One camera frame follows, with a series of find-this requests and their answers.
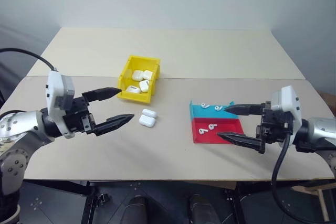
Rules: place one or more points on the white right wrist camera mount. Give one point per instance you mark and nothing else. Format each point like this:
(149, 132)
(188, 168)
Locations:
(287, 98)

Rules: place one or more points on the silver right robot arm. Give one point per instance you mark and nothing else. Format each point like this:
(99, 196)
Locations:
(319, 129)

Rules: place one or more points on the teal plastic tray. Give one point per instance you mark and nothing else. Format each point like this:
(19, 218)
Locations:
(202, 113)

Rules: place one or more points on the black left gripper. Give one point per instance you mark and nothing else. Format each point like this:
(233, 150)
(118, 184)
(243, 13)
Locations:
(77, 119)

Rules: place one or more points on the yellow plastic bin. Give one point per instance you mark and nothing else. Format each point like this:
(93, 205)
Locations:
(134, 98)

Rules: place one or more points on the red plastic tray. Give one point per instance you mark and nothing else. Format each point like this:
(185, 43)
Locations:
(210, 137)

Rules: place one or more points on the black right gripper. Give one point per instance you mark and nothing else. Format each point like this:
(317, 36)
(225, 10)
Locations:
(274, 127)

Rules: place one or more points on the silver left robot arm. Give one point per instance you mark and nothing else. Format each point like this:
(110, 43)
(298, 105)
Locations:
(25, 124)

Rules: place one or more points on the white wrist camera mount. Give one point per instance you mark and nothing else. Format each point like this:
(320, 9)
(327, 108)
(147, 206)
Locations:
(55, 85)
(287, 98)

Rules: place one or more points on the light wooden frame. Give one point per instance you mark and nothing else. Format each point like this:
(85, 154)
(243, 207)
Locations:
(324, 203)

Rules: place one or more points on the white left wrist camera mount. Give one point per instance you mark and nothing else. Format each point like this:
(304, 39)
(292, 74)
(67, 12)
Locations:
(55, 85)

